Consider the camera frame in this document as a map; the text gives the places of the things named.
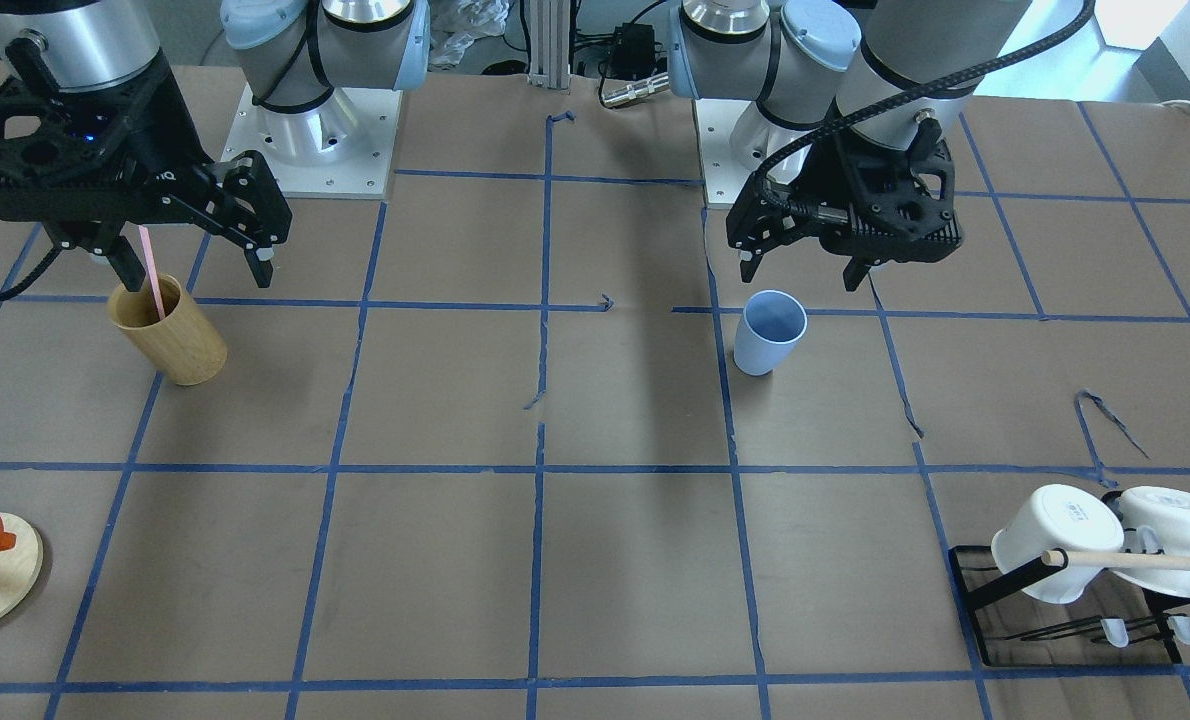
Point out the round wooden cup stand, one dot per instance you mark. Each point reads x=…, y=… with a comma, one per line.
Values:
x=21, y=565

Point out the white mug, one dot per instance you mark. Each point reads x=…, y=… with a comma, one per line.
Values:
x=1167, y=512
x=1056, y=516

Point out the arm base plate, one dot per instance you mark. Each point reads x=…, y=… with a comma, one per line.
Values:
x=730, y=160
x=342, y=150

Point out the silver cylindrical connector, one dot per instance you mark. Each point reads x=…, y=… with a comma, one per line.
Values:
x=634, y=91

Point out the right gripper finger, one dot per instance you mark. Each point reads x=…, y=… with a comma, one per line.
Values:
x=118, y=252
x=240, y=200

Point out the bamboo cylinder holder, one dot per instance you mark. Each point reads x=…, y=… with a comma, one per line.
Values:
x=183, y=345

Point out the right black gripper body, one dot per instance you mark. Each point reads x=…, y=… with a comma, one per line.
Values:
x=167, y=128

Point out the pink chopstick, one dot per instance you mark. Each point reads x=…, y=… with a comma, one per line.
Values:
x=153, y=276

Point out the aluminium frame post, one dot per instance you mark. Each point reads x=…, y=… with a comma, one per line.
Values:
x=549, y=27

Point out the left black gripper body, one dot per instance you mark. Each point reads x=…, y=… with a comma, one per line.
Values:
x=801, y=173

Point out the black power adapter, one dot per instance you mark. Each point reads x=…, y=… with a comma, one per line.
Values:
x=632, y=52

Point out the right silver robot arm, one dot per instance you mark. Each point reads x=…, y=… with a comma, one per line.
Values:
x=294, y=54

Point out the light blue plastic cup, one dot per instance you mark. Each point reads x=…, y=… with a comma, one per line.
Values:
x=771, y=324

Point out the black wire mug rack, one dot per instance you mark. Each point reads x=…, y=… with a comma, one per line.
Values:
x=1067, y=608

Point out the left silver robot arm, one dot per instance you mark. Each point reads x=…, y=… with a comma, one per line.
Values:
x=844, y=119

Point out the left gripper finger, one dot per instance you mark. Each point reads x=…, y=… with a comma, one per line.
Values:
x=856, y=271
x=767, y=215

